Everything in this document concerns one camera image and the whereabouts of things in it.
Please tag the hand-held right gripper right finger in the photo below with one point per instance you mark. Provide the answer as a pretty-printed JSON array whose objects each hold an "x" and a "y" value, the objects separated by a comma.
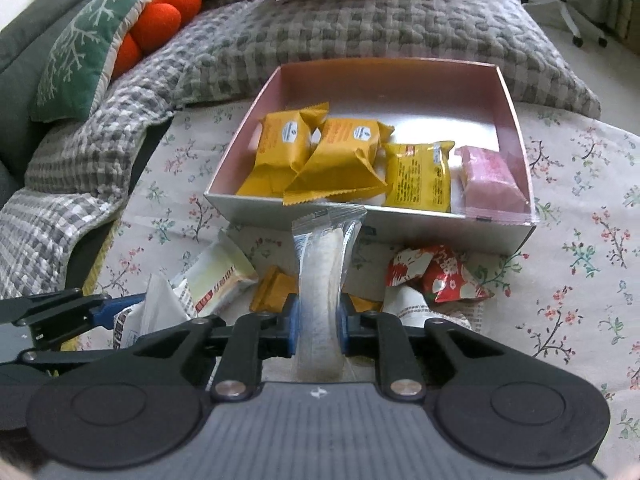
[{"x": 345, "y": 331}]

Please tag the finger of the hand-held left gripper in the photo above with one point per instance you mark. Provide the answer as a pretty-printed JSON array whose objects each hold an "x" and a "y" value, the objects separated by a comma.
[
  {"x": 117, "y": 309},
  {"x": 60, "y": 356}
]

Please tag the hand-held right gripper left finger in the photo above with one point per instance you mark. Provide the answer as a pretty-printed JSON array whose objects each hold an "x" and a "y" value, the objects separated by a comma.
[{"x": 292, "y": 329}]

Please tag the white printed snack packet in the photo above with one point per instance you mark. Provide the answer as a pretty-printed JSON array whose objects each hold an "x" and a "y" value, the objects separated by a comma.
[{"x": 160, "y": 305}]

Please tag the clear white cracker packet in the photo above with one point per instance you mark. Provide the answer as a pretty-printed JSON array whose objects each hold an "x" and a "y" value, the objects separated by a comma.
[{"x": 320, "y": 285}]

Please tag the cream white snack packet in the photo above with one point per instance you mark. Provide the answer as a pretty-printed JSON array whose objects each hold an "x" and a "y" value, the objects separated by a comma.
[{"x": 215, "y": 275}]

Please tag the white box with pink lining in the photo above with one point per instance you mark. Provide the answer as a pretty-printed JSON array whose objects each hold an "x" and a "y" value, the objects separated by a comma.
[{"x": 400, "y": 230}]

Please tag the yellow-green mat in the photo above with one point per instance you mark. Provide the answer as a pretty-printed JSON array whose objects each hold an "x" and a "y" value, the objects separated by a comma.
[{"x": 97, "y": 275}]

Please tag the small yellow snack packet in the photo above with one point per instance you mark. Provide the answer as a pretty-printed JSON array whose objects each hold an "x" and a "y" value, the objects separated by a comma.
[{"x": 272, "y": 289}]

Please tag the yellow snack packet right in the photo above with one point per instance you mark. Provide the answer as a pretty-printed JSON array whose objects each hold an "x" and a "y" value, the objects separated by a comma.
[{"x": 417, "y": 175}]

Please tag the pink snack packet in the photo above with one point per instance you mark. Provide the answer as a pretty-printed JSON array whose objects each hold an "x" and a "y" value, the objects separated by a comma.
[{"x": 487, "y": 180}]

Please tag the green pillow with branch print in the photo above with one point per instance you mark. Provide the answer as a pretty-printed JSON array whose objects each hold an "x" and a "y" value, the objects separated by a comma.
[{"x": 85, "y": 45}]

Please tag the small orange pumpkin cushion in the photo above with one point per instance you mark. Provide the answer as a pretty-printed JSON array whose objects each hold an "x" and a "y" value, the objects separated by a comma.
[{"x": 160, "y": 15}]

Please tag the grey checked blanket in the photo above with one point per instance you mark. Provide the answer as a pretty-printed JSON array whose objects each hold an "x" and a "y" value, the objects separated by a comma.
[{"x": 375, "y": 30}]

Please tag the grey-green sofa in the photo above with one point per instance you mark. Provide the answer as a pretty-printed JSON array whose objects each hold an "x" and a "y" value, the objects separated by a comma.
[{"x": 30, "y": 15}]

